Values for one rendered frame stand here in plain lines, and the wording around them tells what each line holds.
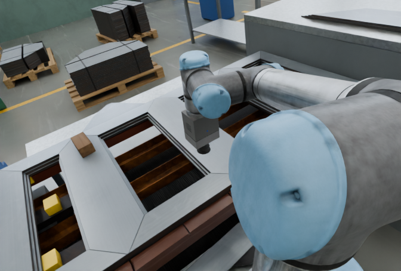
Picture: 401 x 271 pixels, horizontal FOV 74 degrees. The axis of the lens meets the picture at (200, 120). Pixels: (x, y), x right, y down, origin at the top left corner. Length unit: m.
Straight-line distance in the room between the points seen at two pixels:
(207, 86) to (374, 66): 1.03
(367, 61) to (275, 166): 1.30
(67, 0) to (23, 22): 1.30
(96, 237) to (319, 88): 0.77
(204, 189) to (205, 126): 0.26
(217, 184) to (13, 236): 0.69
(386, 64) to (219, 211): 0.97
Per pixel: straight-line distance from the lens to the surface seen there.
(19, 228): 1.13
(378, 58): 1.45
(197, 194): 0.92
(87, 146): 1.23
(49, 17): 8.99
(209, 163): 1.01
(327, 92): 0.40
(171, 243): 0.87
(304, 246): 0.22
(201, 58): 0.65
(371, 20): 1.57
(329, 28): 1.55
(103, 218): 0.98
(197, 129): 0.74
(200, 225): 0.88
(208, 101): 0.55
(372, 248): 1.87
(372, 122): 0.24
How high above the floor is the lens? 1.55
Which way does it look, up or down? 35 degrees down
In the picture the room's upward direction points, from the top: 12 degrees counter-clockwise
